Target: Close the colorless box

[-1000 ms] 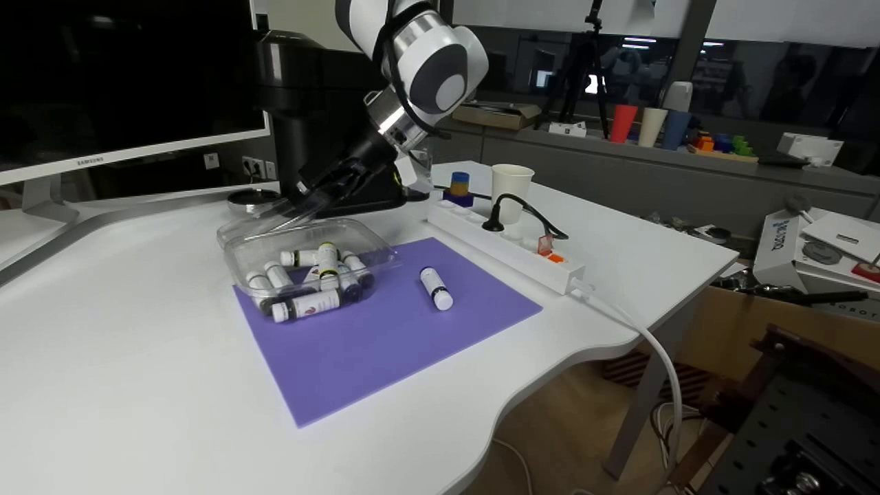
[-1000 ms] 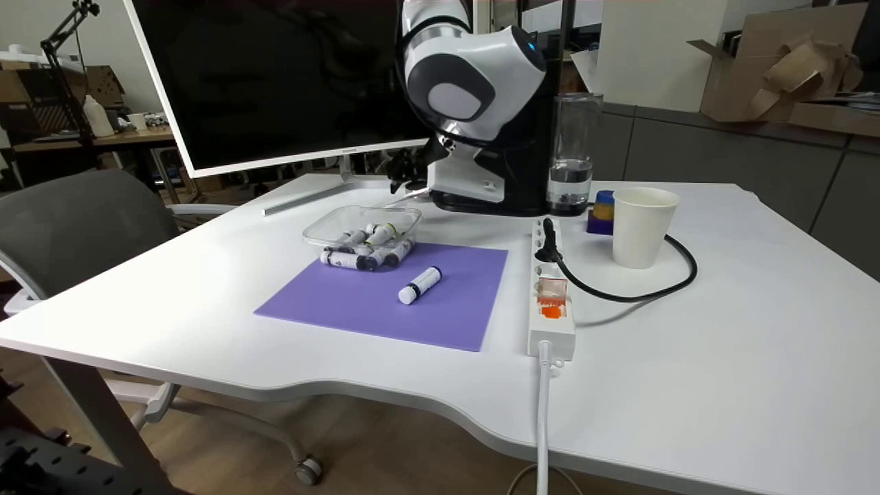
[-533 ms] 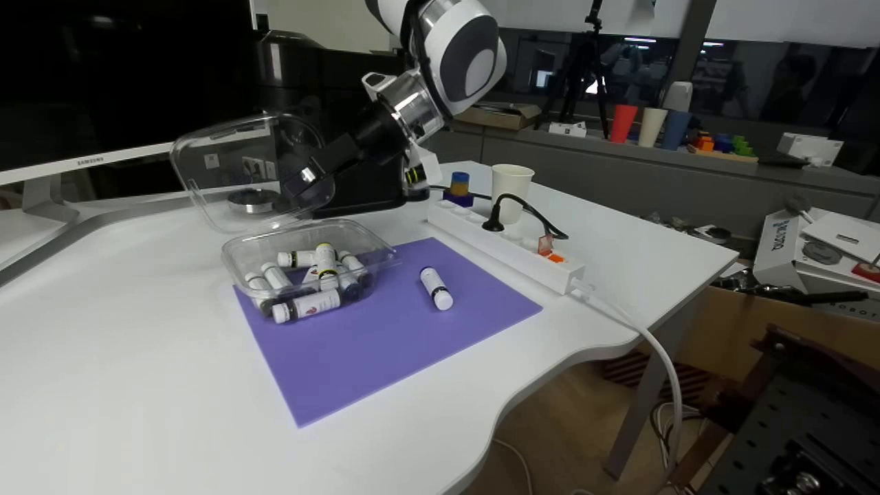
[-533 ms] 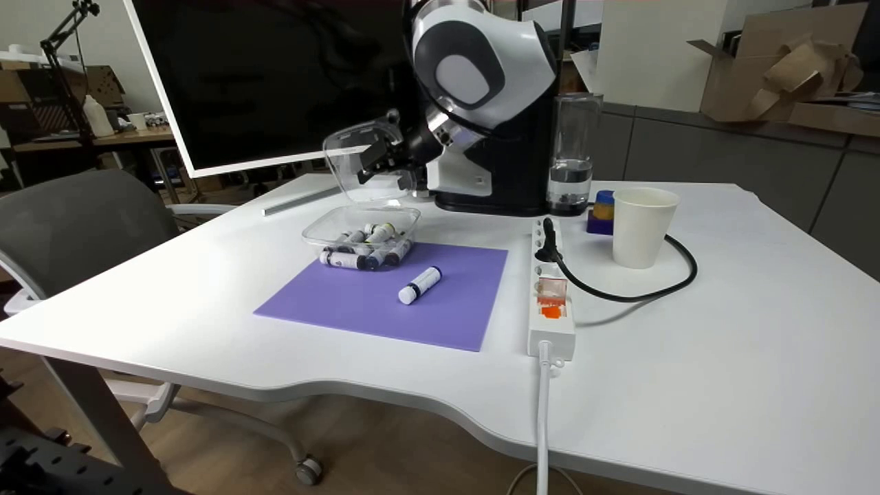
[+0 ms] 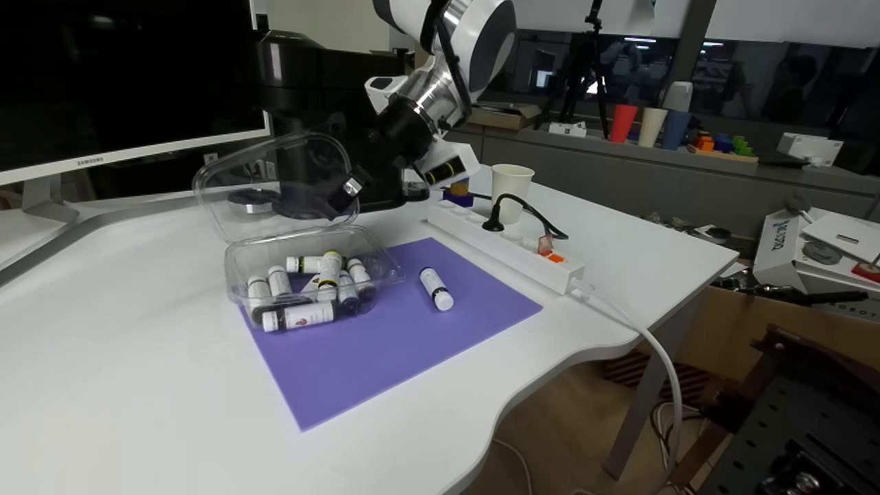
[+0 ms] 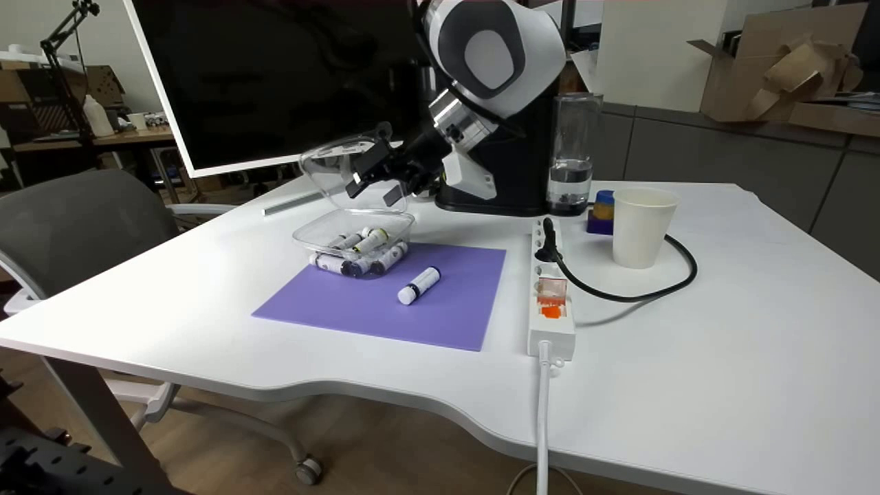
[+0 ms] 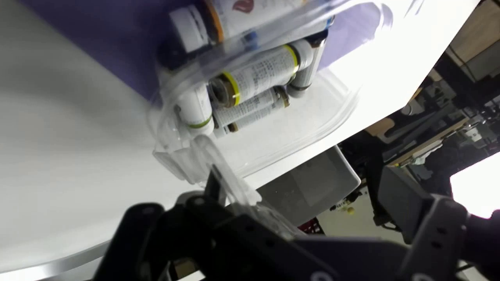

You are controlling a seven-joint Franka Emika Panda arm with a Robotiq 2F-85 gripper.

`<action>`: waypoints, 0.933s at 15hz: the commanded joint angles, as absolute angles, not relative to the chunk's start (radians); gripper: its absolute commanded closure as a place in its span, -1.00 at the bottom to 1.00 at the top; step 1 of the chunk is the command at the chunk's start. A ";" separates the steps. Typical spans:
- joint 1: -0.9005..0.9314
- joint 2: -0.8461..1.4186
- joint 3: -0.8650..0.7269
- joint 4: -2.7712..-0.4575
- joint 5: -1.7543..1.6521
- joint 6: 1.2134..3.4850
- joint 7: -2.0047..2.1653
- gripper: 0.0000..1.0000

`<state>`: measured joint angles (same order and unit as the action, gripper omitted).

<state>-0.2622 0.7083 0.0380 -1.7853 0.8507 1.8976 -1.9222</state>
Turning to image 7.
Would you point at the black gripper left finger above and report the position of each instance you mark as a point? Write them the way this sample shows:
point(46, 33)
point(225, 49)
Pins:
point(214, 185)

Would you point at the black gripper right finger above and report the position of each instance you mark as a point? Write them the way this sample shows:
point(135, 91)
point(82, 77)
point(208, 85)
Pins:
point(403, 197)

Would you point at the white tube yellow-green bands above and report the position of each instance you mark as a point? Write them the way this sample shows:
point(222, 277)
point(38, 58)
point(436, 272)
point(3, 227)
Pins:
point(258, 75)

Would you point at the white tube with grey cap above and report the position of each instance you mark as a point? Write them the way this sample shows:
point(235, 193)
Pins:
point(307, 68)

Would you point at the white tube with dark ends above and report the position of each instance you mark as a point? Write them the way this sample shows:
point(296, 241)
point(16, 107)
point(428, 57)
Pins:
point(244, 18)

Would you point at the purple mat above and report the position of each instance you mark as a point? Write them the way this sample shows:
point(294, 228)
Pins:
point(103, 36)

